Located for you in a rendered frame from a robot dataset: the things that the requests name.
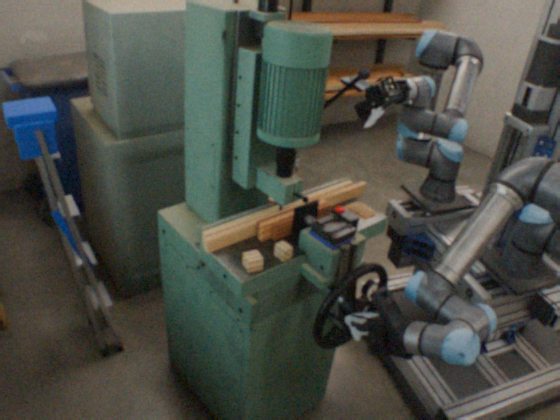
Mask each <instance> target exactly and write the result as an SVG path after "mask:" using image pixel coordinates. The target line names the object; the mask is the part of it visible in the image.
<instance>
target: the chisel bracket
mask: <svg viewBox="0 0 560 420"><path fill-rule="evenodd" d="M303 183H304V180H303V179H302V178H300V177H299V176H297V175H295V174H294V173H293V176H292V177H289V178H282V177H279V176H277V175H276V163H270V164H267V165H263V166H260V167H257V171H256V187H257V188H259V189H260V190H261V191H263V192H264V193H266V194H267V195H269V196H270V197H271V198H273V199H274V200H276V201H277V202H278V203H280V204H281V205H283V206H286V205H289V204H291V203H294V202H297V201H300V200H301V198H299V197H297V196H295V195H293V192H297V193H298V194H300V195H302V190H303Z"/></svg>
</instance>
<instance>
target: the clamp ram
mask: <svg viewBox="0 0 560 420"><path fill-rule="evenodd" d="M318 204H319V201H317V200H314V201H312V202H309V203H306V204H303V205H301V206H298V207H295V208H294V215H293V223H292V231H291V233H292V234H293V235H296V234H299V233H301V231H302V230H304V229H307V228H309V227H311V225H312V222H314V221H316V219H317V211H318Z"/></svg>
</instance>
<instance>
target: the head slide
mask: <svg viewBox="0 0 560 420"><path fill-rule="evenodd" d="M263 45H264V38H262V44H261V45H249V46H240V47H239V55H238V78H237V80H236V103H235V128H234V153H233V179H234V180H235V181H237V182H238V184H240V185H241V186H242V187H244V188H245V189H248V188H252V187H255V186H256V171H257V167H260V166H263V165H267V164H270V163H276V162H275V156H276V149H277V148H278V146H276V145H273V144H270V143H267V142H265V141H263V140H262V139H260V138H259V137H258V135H257V119H258V106H259V102H260V90H261V76H262V62H263Z"/></svg>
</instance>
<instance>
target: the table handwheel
mask: <svg viewBox="0 0 560 420"><path fill-rule="evenodd" d="M372 272H374V273H377V275H378V278H379V284H378V288H380V287H383V286H387V284H388V272H387V270H386V268H385V267H384V266H383V265H381V264H380V263H378V264H377V263H368V264H364V265H362V266H360V267H358V268H356V269H354V270H353V271H351V272H350V273H348V274H347V275H346V276H344V277H343V278H342V279H341V280H340V281H339V282H338V283H337V284H336V286H335V285H334V284H332V285H330V286H328V287H326V288H324V289H322V291H323V292H324V293H325V294H326V295H328V296H327V297H326V299H325V300H324V302H323V304H322V305H321V306H320V308H319V311H318V313H317V315H316V318H315V322H314V325H313V337H314V340H315V342H316V344H317V345H318V347H319V348H324V349H333V348H337V347H339V346H341V345H342V344H346V343H348V342H349V341H350V340H352V339H353V335H352V332H351V330H350V329H349V330H348V331H347V332H345V333H344V334H342V335H340V336H339V337H337V338H334V339H330V338H331V336H332V335H333V334H334V333H335V332H336V331H337V330H338V328H337V327H336V326H335V325H333V326H332V328H331V329H330V330H329V331H328V332H327V334H326V335H325V336H323V331H324V326H325V322H326V320H327V318H328V316H329V314H330V311H331V308H332V306H333V305H334V303H335V302H336V303H338V304H339V305H340V311H341V312H342V313H343V314H342V316H341V317H340V318H341V319H343V320H344V321H345V317H346V316H350V315H352V314H356V313H360V312H363V311H364V307H368V306H369V308H368V310H366V311H365V312H376V311H377V309H376V307H375V305H374V304H373V302H372V300H369V301H364V302H362V301H361V300H360V299H359V298H358V297H357V296H356V292H357V280H358V279H359V278H361V277H362V276H364V275H366V274H369V273H372ZM350 285H351V291H350V296H347V295H346V294H345V293H343V292H344V291H345V290H346V289H347V288H348V287H349V286H350ZM378 288H377V289H378Z"/></svg>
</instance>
